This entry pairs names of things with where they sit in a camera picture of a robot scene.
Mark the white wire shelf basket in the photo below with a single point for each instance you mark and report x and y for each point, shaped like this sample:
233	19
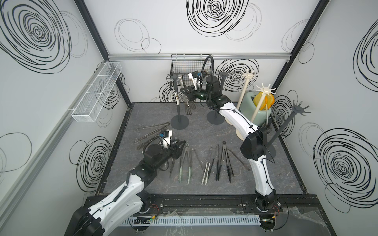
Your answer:
94	99

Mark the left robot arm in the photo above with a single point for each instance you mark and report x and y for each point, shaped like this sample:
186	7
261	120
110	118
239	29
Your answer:
130	197

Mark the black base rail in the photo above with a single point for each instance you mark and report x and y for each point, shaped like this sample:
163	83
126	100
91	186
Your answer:
247	202

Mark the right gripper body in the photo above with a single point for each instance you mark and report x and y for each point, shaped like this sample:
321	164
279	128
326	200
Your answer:
201	94

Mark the grey cable duct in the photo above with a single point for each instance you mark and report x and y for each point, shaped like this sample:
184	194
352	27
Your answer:
220	220

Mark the black wire basket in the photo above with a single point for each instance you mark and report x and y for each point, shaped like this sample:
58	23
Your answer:
183	64

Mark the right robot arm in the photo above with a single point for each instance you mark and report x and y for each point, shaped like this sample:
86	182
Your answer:
255	145

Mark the dark grey rack stand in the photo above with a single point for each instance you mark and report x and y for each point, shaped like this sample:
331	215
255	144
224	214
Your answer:
296	109
213	116
178	122

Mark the black silicone tongs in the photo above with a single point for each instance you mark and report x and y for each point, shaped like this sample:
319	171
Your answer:
189	104

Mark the white handled steel tongs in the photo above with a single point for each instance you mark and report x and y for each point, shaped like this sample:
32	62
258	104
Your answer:
175	82

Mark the cream tipped tongs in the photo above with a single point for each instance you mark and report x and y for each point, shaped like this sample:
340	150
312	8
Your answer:
207	167

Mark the cream rack stand rear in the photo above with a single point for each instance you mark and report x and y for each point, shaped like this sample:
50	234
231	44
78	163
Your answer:
248	76

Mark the black ring tongs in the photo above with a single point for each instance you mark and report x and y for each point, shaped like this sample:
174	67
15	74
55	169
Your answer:
224	157

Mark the cream rack stand front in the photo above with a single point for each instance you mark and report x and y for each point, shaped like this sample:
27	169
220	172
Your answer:
250	111

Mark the cream rack stand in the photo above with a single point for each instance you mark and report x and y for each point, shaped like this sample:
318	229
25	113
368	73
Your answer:
248	76
250	111

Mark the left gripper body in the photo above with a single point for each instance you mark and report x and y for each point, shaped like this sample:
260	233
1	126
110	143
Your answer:
165	155

